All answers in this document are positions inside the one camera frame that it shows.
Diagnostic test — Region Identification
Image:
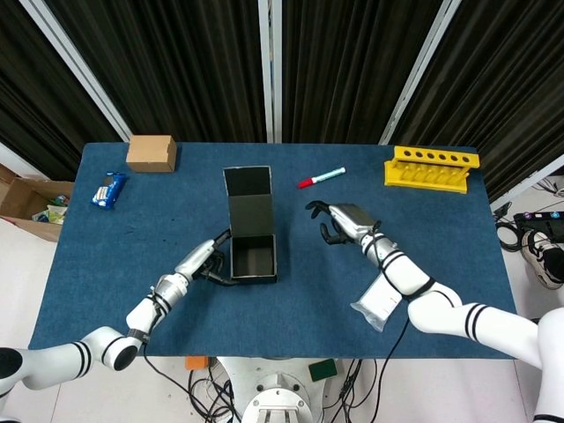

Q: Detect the red capped white marker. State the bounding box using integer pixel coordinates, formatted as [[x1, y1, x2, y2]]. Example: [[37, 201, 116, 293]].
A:
[[297, 166, 347, 190]]

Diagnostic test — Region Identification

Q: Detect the white frame post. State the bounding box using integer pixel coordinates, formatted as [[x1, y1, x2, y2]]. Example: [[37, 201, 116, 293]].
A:
[[256, 0, 284, 144], [378, 0, 464, 146], [19, 0, 134, 143], [488, 152, 564, 213]]

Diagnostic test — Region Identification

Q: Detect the black floor cable bundle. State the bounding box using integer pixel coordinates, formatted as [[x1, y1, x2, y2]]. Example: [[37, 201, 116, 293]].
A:
[[143, 352, 242, 423]]

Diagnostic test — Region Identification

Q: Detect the black pleated curtain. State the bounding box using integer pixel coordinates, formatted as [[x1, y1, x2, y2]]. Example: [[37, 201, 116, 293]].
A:
[[390, 0, 564, 204], [43, 0, 268, 144], [280, 0, 450, 145], [0, 0, 124, 182]]

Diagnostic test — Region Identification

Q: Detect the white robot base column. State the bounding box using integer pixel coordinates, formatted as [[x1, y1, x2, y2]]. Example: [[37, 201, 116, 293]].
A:
[[217, 355, 337, 423]]

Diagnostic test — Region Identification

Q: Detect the black and white sneaker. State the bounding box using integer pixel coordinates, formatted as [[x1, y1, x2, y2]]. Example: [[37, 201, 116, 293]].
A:
[[521, 228, 564, 291]]

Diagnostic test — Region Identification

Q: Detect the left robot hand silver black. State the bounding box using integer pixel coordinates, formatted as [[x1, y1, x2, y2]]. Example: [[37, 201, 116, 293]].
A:
[[173, 227, 234, 286]]

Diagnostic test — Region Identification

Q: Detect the white sealed plastic pouch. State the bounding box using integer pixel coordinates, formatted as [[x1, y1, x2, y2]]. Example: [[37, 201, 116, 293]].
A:
[[349, 271, 404, 333]]

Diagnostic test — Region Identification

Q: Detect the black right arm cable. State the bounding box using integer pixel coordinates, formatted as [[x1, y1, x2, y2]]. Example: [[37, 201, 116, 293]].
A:
[[368, 219, 438, 423]]

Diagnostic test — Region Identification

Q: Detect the green block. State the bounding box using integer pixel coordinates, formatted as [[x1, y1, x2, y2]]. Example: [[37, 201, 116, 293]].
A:
[[308, 358, 338, 383]]

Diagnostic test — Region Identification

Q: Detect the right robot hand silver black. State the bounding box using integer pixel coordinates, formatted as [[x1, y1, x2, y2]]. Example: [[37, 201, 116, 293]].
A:
[[305, 199, 382, 246]]

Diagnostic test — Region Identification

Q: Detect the yellow test tube rack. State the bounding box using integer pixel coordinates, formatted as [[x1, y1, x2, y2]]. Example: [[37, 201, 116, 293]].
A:
[[382, 145, 482, 197]]

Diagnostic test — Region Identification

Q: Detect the blue cloth-covered table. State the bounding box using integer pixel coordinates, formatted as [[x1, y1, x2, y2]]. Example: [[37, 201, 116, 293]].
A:
[[27, 141, 526, 360]]

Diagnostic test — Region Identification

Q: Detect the coiled black cable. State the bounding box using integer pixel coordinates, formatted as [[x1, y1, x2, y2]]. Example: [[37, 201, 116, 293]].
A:
[[493, 201, 526, 253]]

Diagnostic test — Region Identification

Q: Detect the black box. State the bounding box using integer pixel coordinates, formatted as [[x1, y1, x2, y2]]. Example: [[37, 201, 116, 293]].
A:
[[221, 165, 279, 285]]

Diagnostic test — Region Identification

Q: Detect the black device with lights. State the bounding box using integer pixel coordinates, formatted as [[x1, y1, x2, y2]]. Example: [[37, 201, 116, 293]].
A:
[[512, 210, 564, 244]]

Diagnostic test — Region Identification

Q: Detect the small brown cardboard box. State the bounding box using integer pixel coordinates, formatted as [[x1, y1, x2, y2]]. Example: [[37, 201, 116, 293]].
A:
[[124, 134, 179, 174]]

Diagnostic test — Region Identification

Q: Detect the blue snack packet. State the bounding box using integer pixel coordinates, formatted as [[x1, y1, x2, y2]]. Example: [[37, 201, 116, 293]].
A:
[[90, 171, 130, 212]]

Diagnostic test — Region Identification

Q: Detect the large brown carton with packets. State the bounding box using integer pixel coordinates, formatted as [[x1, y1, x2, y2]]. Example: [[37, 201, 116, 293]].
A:
[[0, 162, 76, 243]]

